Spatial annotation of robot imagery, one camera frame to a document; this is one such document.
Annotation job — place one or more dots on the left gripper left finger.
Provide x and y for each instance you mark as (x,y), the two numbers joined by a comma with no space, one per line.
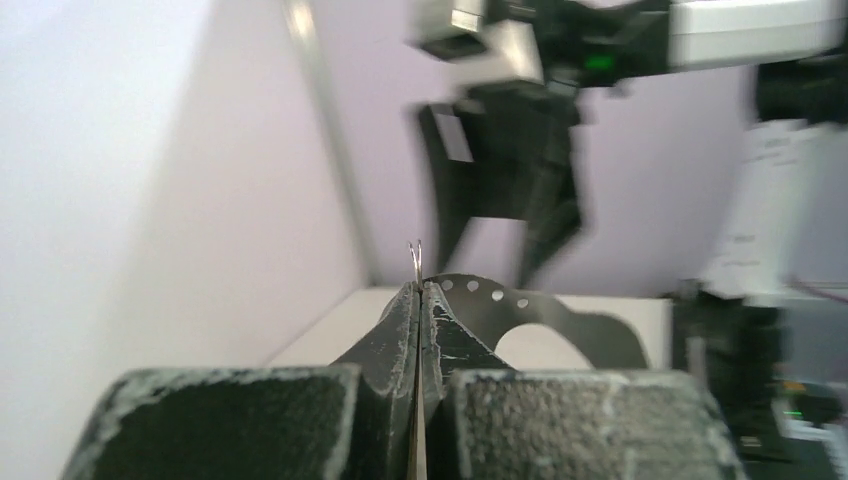
(350,419)

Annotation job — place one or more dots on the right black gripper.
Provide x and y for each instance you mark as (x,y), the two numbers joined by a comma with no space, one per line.
(518,136)

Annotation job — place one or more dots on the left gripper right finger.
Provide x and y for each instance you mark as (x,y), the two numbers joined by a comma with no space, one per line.
(488,421)

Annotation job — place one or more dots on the silver split keyring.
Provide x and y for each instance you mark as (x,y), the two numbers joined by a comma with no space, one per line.
(415,250)

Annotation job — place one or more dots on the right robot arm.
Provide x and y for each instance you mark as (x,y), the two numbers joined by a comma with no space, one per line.
(630,140)

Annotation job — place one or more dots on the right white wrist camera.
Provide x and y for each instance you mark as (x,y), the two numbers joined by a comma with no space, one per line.
(485,41)

